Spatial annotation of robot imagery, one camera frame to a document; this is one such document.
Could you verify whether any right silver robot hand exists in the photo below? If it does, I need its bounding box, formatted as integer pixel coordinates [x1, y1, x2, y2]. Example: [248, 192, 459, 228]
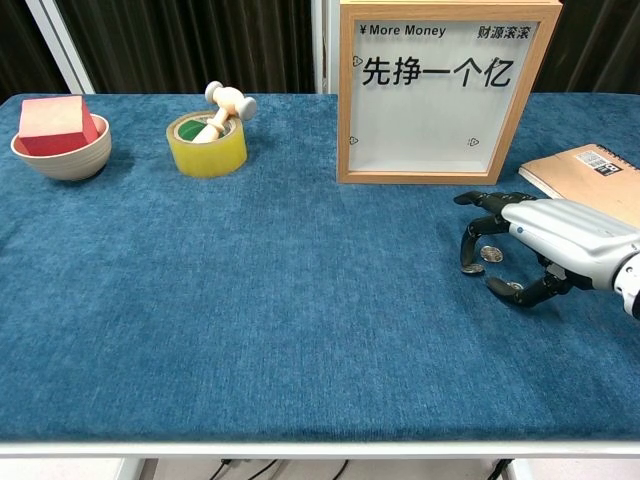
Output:
[453, 191, 640, 308]

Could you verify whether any brown spiral notebook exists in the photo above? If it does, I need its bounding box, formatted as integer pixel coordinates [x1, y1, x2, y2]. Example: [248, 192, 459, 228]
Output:
[517, 143, 640, 236]

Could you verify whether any black pleated curtain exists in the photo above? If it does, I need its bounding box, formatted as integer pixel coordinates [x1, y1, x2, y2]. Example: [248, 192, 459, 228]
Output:
[54, 0, 317, 95]
[529, 0, 640, 95]
[0, 0, 67, 101]

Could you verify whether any white table leg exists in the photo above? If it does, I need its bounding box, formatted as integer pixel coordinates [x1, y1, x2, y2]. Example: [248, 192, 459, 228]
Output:
[504, 457, 534, 480]
[118, 457, 146, 480]

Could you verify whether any blue table cloth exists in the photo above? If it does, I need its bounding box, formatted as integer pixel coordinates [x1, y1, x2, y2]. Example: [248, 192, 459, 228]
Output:
[0, 92, 640, 444]

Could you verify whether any small wooden toy hammer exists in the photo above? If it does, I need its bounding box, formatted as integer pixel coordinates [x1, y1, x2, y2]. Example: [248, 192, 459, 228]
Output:
[192, 80, 258, 144]

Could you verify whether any yellow tape roll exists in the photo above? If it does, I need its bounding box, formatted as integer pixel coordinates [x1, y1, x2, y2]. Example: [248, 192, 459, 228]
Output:
[166, 111, 249, 179]

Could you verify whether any beige ribbed bowl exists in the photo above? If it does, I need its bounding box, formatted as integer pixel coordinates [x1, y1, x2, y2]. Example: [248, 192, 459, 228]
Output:
[10, 113, 113, 182]

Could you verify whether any red cube block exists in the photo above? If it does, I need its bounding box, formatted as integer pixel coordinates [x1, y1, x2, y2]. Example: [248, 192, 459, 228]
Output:
[18, 95, 101, 155]

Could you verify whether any wooden frame money box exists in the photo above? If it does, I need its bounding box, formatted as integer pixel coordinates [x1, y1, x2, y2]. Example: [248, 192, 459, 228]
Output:
[336, 0, 564, 186]

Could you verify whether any white partition post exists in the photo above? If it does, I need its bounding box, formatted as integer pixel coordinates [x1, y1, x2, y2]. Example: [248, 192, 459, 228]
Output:
[23, 0, 97, 95]
[310, 0, 342, 95]

